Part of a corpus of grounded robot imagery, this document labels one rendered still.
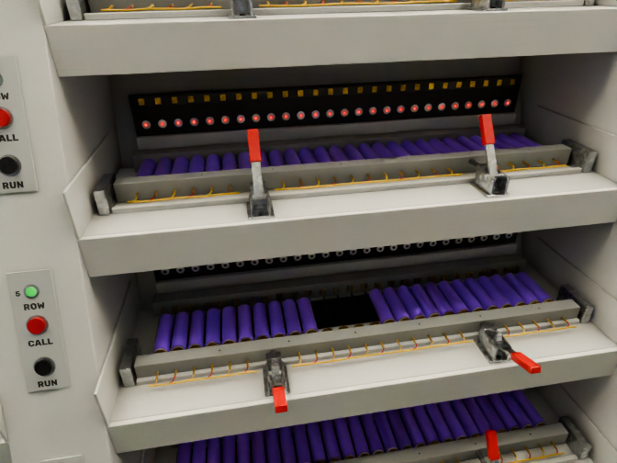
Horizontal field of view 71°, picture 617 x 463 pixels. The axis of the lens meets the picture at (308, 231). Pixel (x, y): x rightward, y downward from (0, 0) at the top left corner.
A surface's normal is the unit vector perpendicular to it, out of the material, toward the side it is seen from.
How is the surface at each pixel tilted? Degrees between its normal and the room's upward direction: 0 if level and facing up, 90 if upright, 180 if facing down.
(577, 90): 90
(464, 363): 22
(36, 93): 90
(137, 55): 112
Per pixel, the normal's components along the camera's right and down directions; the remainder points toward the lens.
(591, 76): -0.99, 0.10
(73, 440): 0.15, 0.13
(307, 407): 0.17, 0.49
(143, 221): -0.02, -0.87
